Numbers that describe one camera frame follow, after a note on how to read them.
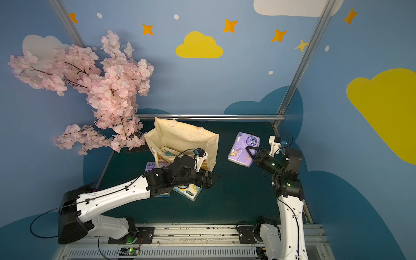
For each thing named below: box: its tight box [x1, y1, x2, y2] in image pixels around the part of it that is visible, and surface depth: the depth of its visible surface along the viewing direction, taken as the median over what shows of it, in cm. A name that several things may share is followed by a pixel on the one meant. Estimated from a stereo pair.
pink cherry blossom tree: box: [8, 30, 155, 156], surface depth 70 cm
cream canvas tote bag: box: [143, 117, 220, 173], surface depth 86 cm
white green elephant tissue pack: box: [172, 183, 203, 203], surface depth 84 cm
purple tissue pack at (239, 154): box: [227, 131, 260, 168], surface depth 69 cm
